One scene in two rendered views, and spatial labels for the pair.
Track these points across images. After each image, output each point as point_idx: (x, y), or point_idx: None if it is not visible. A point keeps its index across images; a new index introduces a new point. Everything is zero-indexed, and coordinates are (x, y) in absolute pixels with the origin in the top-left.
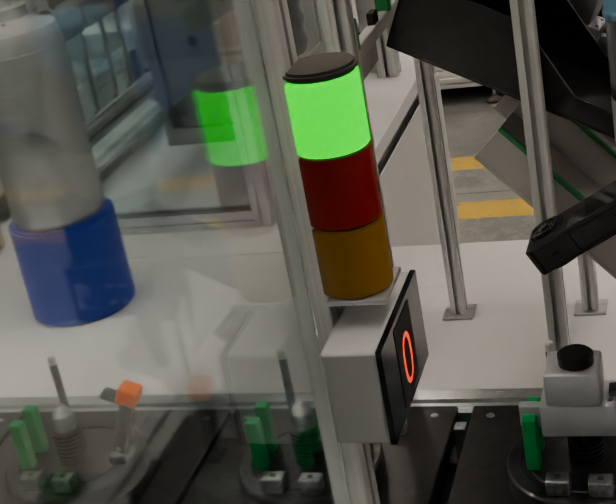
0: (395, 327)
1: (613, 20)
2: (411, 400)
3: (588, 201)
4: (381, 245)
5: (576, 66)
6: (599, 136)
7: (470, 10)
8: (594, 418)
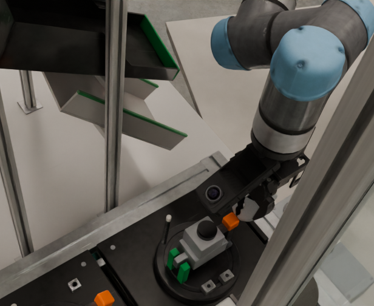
0: None
1: (298, 100)
2: None
3: (232, 169)
4: None
5: (81, 18)
6: None
7: (67, 33)
8: (217, 251)
